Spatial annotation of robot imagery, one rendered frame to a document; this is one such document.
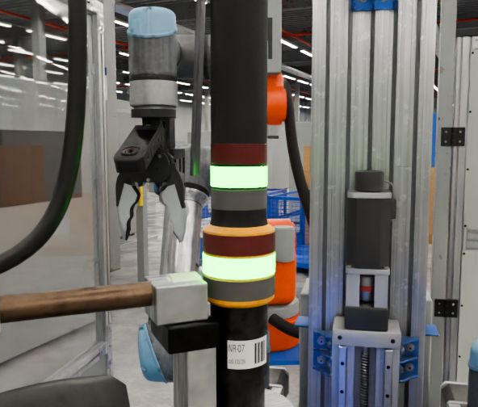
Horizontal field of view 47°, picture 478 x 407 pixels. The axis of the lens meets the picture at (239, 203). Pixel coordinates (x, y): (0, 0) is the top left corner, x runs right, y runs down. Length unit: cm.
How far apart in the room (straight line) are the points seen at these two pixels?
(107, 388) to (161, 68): 52
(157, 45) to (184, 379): 63
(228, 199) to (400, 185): 91
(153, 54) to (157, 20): 5
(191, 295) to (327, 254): 93
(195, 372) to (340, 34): 98
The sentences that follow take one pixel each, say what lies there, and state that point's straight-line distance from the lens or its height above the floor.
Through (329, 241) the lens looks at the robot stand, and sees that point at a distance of 122.
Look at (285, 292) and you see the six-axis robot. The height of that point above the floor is 49.
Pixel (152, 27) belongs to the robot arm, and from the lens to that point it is 89.
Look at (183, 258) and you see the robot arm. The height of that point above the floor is 138.
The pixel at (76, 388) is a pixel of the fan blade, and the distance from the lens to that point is 51.
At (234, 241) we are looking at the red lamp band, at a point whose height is 157.
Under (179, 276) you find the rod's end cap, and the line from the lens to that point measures 32.
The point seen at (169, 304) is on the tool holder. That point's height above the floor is 154.
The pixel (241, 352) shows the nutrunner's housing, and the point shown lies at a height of 151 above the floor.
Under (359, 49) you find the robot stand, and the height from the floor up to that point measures 182.
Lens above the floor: 163
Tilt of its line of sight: 6 degrees down
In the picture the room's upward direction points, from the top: straight up
